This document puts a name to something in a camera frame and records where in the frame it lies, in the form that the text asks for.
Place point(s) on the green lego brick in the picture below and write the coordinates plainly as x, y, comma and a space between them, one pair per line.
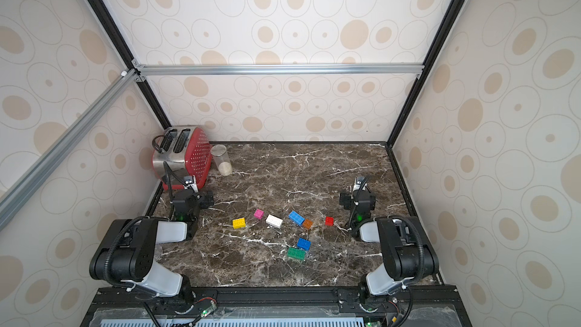
296, 254

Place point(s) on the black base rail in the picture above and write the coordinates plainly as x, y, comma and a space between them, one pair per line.
280, 306

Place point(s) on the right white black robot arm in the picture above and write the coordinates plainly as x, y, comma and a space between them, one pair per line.
407, 254

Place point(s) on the red lego brick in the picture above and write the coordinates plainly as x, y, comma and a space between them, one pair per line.
329, 221

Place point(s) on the white lego brick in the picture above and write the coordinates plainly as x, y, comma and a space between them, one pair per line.
274, 221

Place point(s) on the left aluminium side rail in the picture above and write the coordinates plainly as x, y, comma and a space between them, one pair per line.
21, 192

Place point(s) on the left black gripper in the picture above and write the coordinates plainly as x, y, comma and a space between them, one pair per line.
203, 199

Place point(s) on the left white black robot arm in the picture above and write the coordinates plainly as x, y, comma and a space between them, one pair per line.
125, 257

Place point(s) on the light blue lego brick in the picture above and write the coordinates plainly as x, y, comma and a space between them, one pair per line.
296, 218

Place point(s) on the dark blue lego brick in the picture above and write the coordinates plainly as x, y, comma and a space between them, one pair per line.
303, 244

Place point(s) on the clear glass with powder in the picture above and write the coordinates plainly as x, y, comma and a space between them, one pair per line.
222, 160

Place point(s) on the yellow lego brick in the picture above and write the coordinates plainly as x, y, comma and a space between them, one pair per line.
239, 223

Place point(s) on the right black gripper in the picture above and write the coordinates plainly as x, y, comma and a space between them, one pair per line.
352, 200

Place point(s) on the red silver toaster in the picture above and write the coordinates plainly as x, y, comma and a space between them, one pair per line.
186, 150

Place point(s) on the pink lego brick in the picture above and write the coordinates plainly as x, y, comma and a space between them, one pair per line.
259, 214

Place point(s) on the orange lego brick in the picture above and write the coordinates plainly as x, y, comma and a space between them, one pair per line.
307, 224

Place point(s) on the horizontal aluminium back rail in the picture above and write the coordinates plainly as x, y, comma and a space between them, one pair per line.
275, 70

